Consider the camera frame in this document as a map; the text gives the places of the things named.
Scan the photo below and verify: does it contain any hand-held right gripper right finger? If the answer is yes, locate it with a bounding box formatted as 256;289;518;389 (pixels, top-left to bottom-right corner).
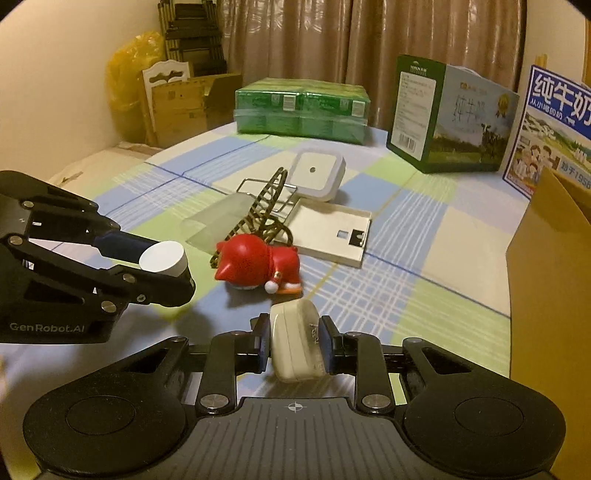
318;316;472;414

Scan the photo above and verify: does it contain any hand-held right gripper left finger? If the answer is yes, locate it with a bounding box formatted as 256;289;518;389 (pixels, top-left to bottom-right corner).
99;314;274;416

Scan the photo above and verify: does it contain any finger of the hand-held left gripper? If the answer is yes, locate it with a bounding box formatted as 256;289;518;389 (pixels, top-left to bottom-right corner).
0;233;195;319
0;171;160;266

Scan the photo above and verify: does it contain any cream white power adapter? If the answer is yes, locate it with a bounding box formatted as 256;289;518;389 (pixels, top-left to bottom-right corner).
269;299;329;383

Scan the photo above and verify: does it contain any white round puck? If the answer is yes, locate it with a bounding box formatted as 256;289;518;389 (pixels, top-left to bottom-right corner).
139;241;189;280

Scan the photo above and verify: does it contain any red cat figurine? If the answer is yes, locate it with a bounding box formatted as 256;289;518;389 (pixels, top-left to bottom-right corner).
215;233;303;296

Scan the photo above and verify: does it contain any white tray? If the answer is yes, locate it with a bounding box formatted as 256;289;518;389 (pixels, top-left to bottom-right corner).
284;196;374;268

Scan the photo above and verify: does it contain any black cable with plug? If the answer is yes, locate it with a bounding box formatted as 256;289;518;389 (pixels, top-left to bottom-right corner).
210;167;294;268

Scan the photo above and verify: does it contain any flat beige cardboard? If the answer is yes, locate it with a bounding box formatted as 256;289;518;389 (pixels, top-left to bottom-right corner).
46;142;163;186

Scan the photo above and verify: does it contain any small brown cardboard box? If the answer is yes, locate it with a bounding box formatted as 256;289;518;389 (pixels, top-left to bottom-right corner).
152;73;243;148

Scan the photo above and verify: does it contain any white square night light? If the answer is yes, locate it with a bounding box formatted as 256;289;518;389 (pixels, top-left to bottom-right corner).
291;148;347;203

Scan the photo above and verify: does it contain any yellow plastic bag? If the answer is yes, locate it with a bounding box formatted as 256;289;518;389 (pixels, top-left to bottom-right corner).
106;30;167;139

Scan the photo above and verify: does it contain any white wooden chair back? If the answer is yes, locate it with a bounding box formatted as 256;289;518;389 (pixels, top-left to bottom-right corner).
141;60;192;146

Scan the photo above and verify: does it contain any dark folded rack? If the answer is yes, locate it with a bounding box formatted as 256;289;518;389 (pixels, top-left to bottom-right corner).
157;0;229;77

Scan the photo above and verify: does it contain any green shrink-wrapped carton pack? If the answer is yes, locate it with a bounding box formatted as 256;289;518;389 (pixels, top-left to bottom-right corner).
234;78;371;145

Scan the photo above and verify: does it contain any green and white milk box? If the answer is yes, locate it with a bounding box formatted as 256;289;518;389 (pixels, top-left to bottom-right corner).
387;54;520;174

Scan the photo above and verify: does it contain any brown curtain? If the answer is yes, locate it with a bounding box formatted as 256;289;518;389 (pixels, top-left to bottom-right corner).
222;0;529;130

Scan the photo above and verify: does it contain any blue milk box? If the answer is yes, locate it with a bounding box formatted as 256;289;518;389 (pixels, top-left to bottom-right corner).
502;65;591;199

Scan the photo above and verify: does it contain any metal wire rack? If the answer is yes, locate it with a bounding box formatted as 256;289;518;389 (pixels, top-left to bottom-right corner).
236;176;300;219

